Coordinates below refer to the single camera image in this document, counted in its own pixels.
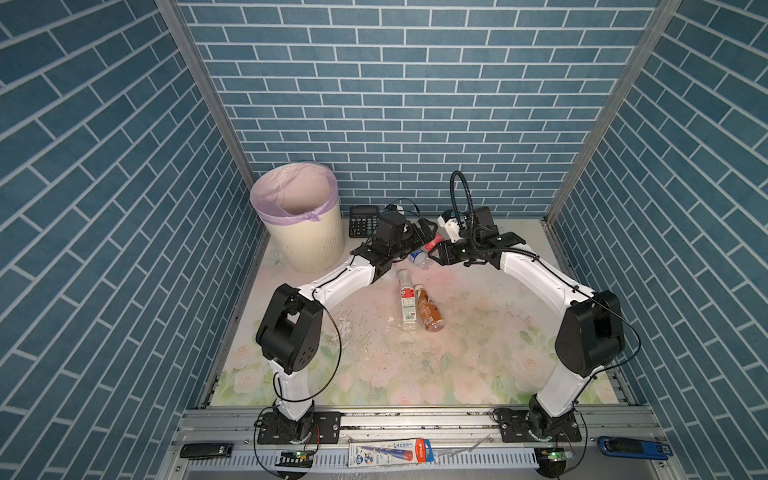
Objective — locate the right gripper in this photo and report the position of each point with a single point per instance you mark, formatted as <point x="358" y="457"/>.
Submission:
<point x="445" y="253"/>

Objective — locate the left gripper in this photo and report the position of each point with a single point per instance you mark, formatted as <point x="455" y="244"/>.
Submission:
<point x="426" y="234"/>

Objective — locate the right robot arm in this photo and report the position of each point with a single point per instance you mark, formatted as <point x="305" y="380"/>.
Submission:
<point x="590" y="325"/>

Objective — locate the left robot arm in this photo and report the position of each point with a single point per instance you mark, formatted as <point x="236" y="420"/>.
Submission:
<point x="289" y="333"/>

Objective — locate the white bin with pink liner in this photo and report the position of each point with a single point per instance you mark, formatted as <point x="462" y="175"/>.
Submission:
<point x="300" y="206"/>

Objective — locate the clear bottle red label yellow cap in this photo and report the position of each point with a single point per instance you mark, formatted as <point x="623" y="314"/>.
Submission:
<point x="433" y="244"/>

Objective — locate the clear bottle blue label blue cap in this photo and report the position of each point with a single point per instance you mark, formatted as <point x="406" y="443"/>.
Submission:
<point x="420" y="258"/>

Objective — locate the brown tea bottle white cap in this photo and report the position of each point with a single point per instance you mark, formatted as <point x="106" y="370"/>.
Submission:
<point x="428" y="312"/>

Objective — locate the black desk calculator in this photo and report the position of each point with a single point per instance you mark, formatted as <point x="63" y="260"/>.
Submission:
<point x="362" y="220"/>

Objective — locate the clear bottle red white label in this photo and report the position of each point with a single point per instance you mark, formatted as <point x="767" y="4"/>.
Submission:
<point x="407" y="301"/>

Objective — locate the white red blue tube package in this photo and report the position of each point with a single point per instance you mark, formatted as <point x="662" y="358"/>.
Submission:
<point x="414" y="451"/>

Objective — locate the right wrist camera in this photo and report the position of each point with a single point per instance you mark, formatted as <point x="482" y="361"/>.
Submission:
<point x="450" y="223"/>

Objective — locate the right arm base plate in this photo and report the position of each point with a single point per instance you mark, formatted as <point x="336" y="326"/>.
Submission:
<point x="520" y="426"/>

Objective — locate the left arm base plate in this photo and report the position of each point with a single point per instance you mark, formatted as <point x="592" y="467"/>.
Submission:
<point x="319" y="427"/>

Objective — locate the white slotted cable duct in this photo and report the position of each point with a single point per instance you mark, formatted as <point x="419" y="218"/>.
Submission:
<point x="342" y="460"/>

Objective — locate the blue black device on rail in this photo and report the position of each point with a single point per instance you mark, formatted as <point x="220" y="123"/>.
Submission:
<point x="622" y="447"/>

